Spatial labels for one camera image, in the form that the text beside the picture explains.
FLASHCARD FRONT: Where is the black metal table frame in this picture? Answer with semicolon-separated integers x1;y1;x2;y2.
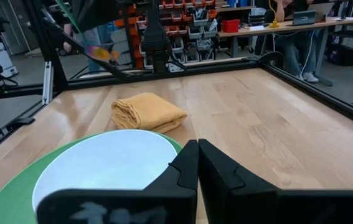
0;0;353;162

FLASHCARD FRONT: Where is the silver mounting plate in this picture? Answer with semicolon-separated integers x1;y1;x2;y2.
167;62;186;73

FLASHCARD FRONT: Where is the wooden top desk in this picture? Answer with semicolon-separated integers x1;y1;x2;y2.
216;16;353;87

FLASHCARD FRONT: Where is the small red bin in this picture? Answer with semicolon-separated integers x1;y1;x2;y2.
222;19;241;34

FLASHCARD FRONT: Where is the standing person in black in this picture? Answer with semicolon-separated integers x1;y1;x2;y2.
62;0;120;54

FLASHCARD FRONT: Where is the iridescent spoon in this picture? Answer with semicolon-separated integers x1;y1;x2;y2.
54;0;120;62

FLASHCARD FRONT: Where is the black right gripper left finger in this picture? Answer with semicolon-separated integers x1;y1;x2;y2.
35;139;199;224

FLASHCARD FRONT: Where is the grey laptop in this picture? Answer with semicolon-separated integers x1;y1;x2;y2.
291;10;318;26

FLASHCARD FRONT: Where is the shelf rack with orange bins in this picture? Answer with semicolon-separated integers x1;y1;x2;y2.
113;0;219;69

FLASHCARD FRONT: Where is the silver aluminium bar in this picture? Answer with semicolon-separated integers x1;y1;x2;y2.
41;60;54;105

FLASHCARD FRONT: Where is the black bag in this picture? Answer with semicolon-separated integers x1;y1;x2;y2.
328;43;353;67

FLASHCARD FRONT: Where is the white bowl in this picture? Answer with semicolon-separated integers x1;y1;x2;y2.
32;129;178;212

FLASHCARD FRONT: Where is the blue bin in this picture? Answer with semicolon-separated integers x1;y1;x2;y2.
225;0;255;7

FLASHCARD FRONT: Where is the folded yellow cloth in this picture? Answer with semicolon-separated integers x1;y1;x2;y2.
111;92;189;134

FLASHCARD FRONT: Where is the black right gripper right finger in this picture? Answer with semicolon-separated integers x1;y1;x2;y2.
198;138;353;224

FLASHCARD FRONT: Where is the hanging yellow power cord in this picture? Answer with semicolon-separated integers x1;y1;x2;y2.
268;0;280;29

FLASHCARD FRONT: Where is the green plate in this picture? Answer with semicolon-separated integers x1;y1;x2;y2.
0;132;183;224

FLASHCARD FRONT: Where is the white cable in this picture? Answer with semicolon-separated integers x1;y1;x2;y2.
300;30;316;77

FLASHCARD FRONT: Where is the seated person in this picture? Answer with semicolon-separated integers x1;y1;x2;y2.
255;0;319;83

